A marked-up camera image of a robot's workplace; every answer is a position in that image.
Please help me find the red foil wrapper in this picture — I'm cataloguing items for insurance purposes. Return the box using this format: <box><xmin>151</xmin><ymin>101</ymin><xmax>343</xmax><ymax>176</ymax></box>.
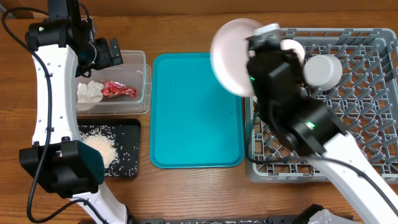
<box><xmin>101</xmin><ymin>81</ymin><xmax>137</xmax><ymax>98</ymax></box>

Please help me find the clear plastic bin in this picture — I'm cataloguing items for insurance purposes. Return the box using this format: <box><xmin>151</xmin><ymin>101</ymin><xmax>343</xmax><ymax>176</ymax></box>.
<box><xmin>75</xmin><ymin>50</ymin><xmax>152</xmax><ymax>116</ymax></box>

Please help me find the small pink-white bowl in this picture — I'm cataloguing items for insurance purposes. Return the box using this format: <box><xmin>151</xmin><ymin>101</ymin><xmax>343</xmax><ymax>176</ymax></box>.
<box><xmin>280</xmin><ymin>39</ymin><xmax>305</xmax><ymax>64</ymax></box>

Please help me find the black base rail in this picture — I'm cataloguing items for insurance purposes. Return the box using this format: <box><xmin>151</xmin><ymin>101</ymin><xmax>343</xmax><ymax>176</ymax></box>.
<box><xmin>137</xmin><ymin>215</ymin><xmax>297</xmax><ymax>224</ymax></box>

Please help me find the cardboard wall panel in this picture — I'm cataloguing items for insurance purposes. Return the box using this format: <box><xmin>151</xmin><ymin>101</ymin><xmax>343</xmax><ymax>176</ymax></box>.
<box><xmin>0</xmin><ymin>0</ymin><xmax>398</xmax><ymax>19</ymax></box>

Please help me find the large white plate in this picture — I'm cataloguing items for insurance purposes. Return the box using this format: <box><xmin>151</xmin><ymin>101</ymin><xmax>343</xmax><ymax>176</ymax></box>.
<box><xmin>210</xmin><ymin>18</ymin><xmax>262</xmax><ymax>97</ymax></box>

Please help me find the white rice pile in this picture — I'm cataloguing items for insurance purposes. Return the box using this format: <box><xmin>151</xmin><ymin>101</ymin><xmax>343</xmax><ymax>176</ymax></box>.
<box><xmin>79</xmin><ymin>124</ymin><xmax>139</xmax><ymax>177</ymax></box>

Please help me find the grey bowl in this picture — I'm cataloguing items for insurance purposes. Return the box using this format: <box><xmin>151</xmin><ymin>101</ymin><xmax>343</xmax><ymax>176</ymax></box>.
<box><xmin>303</xmin><ymin>55</ymin><xmax>343</xmax><ymax>91</ymax></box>

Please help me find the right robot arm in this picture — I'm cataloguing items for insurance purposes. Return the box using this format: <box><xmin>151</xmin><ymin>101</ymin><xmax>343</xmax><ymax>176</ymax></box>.
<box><xmin>247</xmin><ymin>24</ymin><xmax>397</xmax><ymax>223</ymax></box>

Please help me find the grey dishwasher rack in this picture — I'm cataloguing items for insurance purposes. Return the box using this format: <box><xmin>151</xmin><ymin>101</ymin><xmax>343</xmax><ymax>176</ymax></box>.
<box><xmin>245</xmin><ymin>28</ymin><xmax>397</xmax><ymax>184</ymax></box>

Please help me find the black plastic tray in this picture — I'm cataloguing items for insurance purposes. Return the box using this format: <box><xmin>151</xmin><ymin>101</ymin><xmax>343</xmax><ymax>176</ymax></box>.
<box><xmin>76</xmin><ymin>118</ymin><xmax>142</xmax><ymax>179</ymax></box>

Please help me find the teal serving tray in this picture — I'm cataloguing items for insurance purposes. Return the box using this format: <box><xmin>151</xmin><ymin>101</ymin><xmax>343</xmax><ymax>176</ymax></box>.
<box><xmin>149</xmin><ymin>53</ymin><xmax>244</xmax><ymax>169</ymax></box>

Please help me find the white napkin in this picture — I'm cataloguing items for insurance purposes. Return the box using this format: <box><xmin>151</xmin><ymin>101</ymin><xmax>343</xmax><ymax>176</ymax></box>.
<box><xmin>76</xmin><ymin>81</ymin><xmax>104</xmax><ymax>103</ymax></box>

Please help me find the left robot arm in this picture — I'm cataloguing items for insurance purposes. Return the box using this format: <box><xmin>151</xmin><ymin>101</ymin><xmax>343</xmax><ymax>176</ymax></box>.
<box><xmin>19</xmin><ymin>0</ymin><xmax>134</xmax><ymax>223</ymax></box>

